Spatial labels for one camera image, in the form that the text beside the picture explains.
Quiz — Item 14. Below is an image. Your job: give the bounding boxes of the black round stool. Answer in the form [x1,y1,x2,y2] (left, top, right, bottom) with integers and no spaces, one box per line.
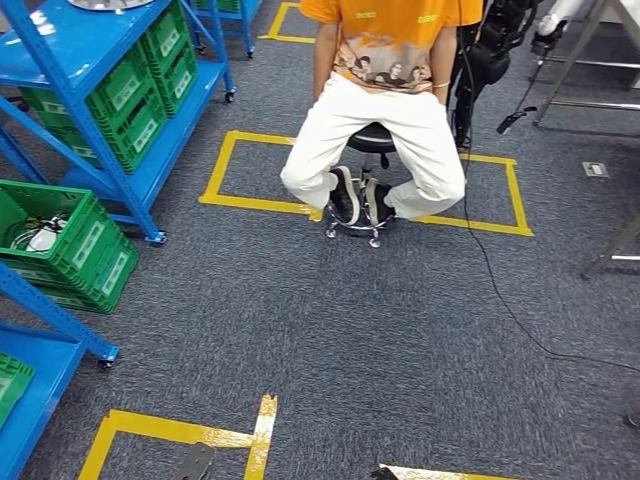
[325,122,399,250]

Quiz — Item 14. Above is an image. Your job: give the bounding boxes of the person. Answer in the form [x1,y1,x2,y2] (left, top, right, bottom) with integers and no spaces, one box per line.
[279,0,485,228]

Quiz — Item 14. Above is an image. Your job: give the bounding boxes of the black humanoid robot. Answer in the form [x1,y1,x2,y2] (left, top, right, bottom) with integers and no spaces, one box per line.
[447,0,541,150]

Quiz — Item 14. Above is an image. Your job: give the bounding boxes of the grey wheel cover hubcap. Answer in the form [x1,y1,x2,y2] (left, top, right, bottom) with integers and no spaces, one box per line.
[67,0,155,13]

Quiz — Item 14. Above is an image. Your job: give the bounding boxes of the small white object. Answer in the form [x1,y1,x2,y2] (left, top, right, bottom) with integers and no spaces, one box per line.
[27,225,63,253]

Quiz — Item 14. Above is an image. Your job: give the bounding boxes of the steel side table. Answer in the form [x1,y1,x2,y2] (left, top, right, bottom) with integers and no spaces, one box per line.
[532,0,640,280]

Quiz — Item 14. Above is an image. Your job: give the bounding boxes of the black floor cable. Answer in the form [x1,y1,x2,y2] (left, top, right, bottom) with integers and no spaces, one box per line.
[457,0,640,374]

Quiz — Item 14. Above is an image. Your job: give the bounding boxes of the black corded device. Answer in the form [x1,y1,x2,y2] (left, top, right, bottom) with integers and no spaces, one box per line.
[496,105,538,136]

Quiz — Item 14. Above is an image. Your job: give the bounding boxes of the tangled cable bundle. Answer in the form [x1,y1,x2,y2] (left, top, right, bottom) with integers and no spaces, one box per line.
[5,215,69,253]

